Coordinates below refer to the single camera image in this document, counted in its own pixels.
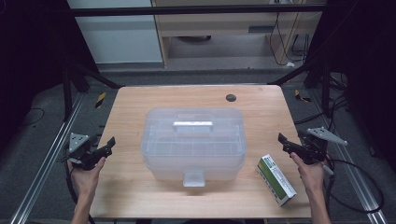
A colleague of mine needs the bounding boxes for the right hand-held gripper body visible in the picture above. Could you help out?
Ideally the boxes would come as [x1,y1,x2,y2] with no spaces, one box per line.
[281,126,348,166]

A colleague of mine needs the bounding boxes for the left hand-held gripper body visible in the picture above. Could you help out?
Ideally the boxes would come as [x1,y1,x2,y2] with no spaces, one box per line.
[64,133,108,172]

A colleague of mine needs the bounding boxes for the green and white carton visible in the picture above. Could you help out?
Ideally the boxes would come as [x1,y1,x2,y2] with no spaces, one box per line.
[255,153,298,207]

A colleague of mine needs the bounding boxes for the clear plastic storage box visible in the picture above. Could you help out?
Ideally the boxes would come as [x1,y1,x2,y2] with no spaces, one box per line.
[140,106,248,189]

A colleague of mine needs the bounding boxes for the person's right hand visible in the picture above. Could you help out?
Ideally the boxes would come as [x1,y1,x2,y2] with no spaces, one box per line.
[290,152,329,196]

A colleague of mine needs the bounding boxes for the person's left hand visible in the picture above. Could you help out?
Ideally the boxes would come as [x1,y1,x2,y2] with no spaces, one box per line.
[66,157,107,200]

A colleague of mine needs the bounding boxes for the yellow black tape strip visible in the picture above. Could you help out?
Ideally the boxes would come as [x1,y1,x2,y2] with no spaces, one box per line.
[94,91,107,109]
[293,89,312,104]

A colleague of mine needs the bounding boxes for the black metal stand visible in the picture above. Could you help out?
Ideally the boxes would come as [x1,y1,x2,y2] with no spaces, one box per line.
[269,59,332,118]
[62,59,124,122]

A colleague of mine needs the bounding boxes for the black curtain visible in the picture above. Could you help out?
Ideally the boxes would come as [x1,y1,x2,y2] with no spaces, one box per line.
[307,0,396,172]
[0,0,97,150]

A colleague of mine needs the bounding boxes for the white cabinet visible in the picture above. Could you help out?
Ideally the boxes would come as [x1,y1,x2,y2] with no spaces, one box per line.
[66,0,163,64]

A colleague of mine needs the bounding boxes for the light wooden desk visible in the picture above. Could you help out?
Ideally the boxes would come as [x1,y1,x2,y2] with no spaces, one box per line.
[151,0,328,68]

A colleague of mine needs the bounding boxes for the aluminium floor rail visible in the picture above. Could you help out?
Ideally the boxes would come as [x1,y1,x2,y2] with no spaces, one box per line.
[311,90,389,224]
[8,92,85,224]

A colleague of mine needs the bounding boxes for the black floor cables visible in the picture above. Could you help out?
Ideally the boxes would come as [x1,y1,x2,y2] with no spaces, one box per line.
[293,74,351,125]

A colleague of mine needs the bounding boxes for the thin black floor cable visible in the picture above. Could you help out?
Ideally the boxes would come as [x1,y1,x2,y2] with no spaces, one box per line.
[18,106,45,127]

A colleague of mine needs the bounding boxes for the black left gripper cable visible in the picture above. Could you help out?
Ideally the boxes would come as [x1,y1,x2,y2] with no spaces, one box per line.
[64,161,96,224]

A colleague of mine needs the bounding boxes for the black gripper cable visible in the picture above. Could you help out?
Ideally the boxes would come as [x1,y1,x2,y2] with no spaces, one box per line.
[64,161,96,224]
[321,158,385,216]

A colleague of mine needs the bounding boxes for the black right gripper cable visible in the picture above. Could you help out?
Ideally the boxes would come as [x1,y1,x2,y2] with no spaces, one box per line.
[321,158,385,216]

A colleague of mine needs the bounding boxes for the black cables under desk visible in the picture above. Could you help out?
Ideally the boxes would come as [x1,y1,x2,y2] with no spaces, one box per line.
[269,12,312,67]

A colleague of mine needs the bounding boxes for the black horizontal frame bar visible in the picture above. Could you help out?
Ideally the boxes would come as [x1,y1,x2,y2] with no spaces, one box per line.
[69,3,328,17]

